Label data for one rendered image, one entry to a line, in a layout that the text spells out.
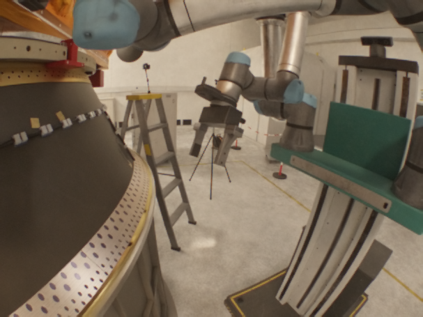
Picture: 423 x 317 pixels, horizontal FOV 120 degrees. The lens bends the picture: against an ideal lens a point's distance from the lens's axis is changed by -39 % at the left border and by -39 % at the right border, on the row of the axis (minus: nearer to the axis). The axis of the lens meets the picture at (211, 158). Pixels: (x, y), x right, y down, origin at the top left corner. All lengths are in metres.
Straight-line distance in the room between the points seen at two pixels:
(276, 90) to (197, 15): 0.37
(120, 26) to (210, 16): 0.15
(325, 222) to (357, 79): 0.66
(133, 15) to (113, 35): 0.03
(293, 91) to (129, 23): 0.48
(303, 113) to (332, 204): 0.45
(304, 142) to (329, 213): 0.39
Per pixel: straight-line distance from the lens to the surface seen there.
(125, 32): 0.22
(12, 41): 0.56
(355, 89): 0.89
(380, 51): 0.86
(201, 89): 0.53
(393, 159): 0.76
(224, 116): 0.51
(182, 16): 0.32
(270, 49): 0.83
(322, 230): 1.07
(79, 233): 0.51
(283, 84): 0.61
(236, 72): 0.58
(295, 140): 0.79
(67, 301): 0.47
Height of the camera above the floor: 1.56
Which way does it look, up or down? 19 degrees down
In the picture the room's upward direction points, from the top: 3 degrees clockwise
